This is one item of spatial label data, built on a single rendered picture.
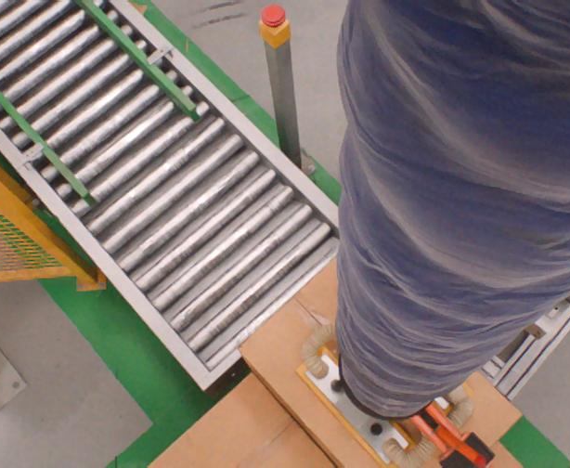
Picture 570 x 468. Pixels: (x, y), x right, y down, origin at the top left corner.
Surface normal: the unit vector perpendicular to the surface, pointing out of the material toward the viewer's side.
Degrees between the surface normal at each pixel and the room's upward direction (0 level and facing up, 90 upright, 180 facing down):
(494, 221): 78
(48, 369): 0
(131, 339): 0
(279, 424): 0
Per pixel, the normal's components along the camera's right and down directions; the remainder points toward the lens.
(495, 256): -0.30, 0.88
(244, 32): -0.06, -0.33
